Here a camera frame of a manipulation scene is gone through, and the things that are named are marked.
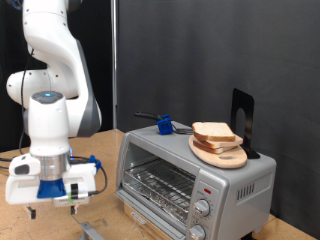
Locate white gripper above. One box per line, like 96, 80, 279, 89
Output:
4, 162, 98, 220

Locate glass oven door with handle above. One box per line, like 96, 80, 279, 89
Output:
68, 189, 188, 240

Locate black spatula with blue block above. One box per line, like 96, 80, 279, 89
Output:
134, 111, 195, 136

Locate silver oven knob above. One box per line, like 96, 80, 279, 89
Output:
187, 224, 207, 240
193, 199, 211, 218

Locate silver toaster oven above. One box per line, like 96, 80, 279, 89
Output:
114, 120, 278, 240
118, 0, 320, 239

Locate vertical metal pole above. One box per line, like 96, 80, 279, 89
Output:
110, 0, 119, 130

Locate round wooden cutting board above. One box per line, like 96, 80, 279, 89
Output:
188, 134, 248, 170

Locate black backdrop curtain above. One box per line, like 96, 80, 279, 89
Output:
0, 0, 114, 154

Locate black metal bookend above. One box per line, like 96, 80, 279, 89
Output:
229, 87, 261, 160

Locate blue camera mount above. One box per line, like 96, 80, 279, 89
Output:
36, 178, 67, 199

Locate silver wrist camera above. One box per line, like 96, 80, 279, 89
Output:
53, 183, 92, 208

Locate blue cable clip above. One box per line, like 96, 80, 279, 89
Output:
89, 154, 103, 171

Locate wire oven rack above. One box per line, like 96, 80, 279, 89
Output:
123, 158, 197, 223

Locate black camera cable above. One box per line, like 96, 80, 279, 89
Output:
18, 49, 108, 197

